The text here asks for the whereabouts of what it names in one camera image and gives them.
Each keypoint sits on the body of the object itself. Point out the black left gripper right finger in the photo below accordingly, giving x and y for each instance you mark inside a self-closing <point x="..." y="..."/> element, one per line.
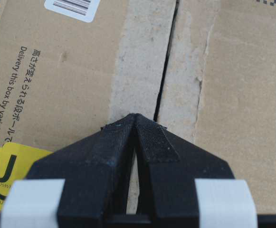
<point x="190" y="187"/>

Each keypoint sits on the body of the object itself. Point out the brown cardboard box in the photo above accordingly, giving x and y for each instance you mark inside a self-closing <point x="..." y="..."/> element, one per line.
<point x="205" y="69"/>

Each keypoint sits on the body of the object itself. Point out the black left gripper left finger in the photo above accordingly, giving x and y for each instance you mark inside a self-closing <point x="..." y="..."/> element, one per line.
<point x="76" y="186"/>

